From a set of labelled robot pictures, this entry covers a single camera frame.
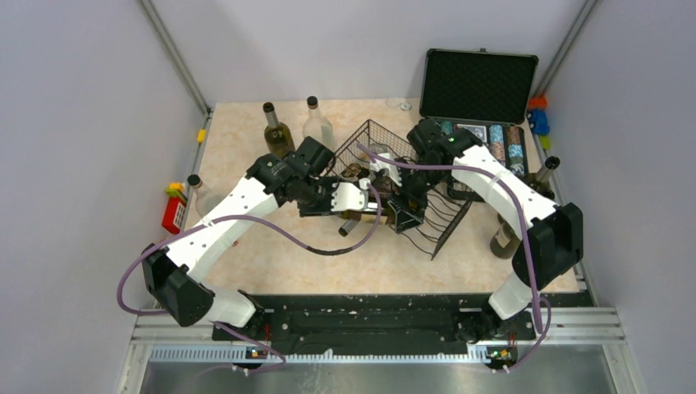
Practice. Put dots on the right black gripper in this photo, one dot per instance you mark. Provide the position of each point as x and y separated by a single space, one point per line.
405 217

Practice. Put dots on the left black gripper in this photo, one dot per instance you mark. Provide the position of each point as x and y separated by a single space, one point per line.
325 208

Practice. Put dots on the green wine bottle front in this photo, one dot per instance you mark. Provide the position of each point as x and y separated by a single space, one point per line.
348 225

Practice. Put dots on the green wine bottle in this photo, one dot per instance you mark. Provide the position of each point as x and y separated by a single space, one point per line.
387 216
277 134
540 181
348 225

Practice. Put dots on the black wire wine rack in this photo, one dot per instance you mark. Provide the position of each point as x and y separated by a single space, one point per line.
442 215

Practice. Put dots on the square clear liquor bottle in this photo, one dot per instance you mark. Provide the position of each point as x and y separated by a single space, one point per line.
362 166

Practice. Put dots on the green wine bottle back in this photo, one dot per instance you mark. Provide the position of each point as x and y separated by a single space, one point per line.
277 134

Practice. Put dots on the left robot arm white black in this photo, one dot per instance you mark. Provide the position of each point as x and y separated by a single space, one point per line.
174 273

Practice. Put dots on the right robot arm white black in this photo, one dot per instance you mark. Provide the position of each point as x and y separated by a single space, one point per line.
551 235

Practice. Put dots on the clear tall glass bottle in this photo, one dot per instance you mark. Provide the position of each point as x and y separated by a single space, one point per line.
318 126

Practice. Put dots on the dark bottle right front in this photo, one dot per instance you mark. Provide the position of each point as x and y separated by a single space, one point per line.
504 244

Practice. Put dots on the clear round bottle left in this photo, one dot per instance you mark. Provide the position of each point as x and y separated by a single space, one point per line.
206 198

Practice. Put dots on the small clear glass lid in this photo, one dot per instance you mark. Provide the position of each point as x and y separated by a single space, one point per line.
400 103

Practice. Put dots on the red toy block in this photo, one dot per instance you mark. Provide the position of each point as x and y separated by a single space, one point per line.
173 217

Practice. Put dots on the black poker chip case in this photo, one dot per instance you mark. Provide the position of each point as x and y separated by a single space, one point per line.
483 89

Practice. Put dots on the blue orange toy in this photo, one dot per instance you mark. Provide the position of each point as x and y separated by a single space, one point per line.
537 120

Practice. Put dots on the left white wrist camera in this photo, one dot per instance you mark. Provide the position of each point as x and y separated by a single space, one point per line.
348 197

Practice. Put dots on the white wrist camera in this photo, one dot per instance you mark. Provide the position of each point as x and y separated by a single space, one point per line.
383 165
348 197

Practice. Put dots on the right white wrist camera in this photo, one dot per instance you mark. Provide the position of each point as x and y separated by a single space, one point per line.
383 165

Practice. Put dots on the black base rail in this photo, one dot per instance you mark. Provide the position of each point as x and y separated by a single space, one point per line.
416 324

